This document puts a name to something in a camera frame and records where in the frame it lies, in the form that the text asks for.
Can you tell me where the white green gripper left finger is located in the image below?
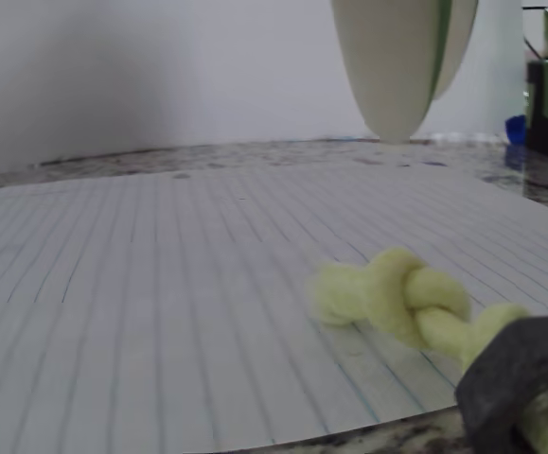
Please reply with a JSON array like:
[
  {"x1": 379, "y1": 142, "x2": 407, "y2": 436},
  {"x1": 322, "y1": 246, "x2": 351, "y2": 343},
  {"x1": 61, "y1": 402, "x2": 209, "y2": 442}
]
[{"x1": 329, "y1": 0, "x2": 451, "y2": 143}]

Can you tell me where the white green gripper right finger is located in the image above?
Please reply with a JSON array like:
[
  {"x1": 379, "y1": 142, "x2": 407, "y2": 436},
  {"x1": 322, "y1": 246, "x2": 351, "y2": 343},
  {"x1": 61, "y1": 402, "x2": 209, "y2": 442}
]
[{"x1": 432, "y1": 0, "x2": 481, "y2": 101}]

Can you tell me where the yellow knotted rope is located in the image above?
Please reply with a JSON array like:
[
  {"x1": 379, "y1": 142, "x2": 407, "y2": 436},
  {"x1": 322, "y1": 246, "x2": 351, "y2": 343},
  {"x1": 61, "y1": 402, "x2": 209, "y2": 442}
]
[{"x1": 305, "y1": 245, "x2": 548, "y2": 454}]

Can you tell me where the black hex nut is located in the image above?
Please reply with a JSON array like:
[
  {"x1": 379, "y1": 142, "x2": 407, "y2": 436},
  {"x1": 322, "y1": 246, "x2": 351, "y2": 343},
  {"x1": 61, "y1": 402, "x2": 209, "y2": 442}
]
[{"x1": 453, "y1": 315, "x2": 548, "y2": 454}]

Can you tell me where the blue plastic block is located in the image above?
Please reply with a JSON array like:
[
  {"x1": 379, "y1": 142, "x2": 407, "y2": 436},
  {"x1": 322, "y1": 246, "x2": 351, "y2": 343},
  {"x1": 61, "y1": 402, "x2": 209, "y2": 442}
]
[{"x1": 504, "y1": 113, "x2": 526, "y2": 146}]

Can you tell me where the white backdrop board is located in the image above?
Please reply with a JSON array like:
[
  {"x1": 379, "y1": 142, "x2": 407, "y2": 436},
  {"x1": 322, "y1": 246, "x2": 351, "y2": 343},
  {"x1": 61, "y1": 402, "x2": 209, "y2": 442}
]
[{"x1": 0, "y1": 0, "x2": 525, "y2": 188}]

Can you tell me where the lined paper sheet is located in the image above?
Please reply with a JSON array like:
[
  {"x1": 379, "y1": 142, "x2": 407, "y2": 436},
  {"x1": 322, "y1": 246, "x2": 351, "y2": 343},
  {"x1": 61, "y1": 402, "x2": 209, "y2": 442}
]
[{"x1": 0, "y1": 167, "x2": 548, "y2": 450}]

